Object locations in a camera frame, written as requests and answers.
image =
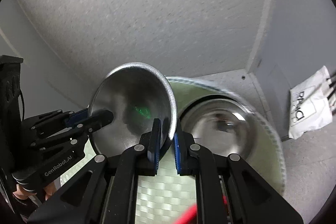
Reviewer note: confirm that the steel bowl back right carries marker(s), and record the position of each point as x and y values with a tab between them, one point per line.
222	125

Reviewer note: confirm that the white tote bag black handles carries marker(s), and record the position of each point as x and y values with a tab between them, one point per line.
312	103

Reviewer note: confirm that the person's left hand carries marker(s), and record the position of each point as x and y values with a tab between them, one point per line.
22	194

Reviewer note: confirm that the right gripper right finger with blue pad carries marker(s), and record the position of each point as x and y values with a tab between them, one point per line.
228	189

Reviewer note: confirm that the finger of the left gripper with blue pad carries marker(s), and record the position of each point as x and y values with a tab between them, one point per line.
96	121
77	117

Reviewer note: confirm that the grey door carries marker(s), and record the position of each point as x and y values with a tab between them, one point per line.
299	39

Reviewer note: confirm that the round table with green mat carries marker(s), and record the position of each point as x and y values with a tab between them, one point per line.
167	197

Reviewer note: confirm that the red square plastic basin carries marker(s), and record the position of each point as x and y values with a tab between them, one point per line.
191	215

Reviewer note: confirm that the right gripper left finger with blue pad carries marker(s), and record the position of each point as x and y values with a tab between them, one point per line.
105	189

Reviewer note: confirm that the small steel bowl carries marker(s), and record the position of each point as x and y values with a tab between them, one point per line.
136	94

